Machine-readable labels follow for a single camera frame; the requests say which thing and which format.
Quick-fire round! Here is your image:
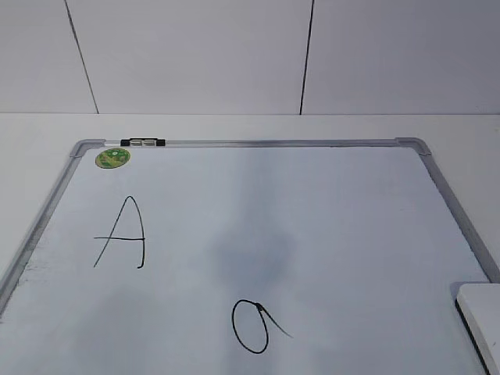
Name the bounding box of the white whiteboard eraser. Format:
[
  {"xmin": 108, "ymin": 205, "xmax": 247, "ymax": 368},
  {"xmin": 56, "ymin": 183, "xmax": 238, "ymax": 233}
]
[{"xmin": 455, "ymin": 284, "xmax": 499, "ymax": 374}]

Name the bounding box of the green round magnet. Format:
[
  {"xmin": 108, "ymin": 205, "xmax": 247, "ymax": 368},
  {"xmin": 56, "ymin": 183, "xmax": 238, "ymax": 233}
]
[{"xmin": 95, "ymin": 148, "xmax": 130, "ymax": 170}]

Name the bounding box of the white whiteboard with grey frame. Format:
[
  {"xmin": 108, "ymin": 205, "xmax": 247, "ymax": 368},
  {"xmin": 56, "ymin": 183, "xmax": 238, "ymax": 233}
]
[{"xmin": 1, "ymin": 138, "xmax": 499, "ymax": 374}]

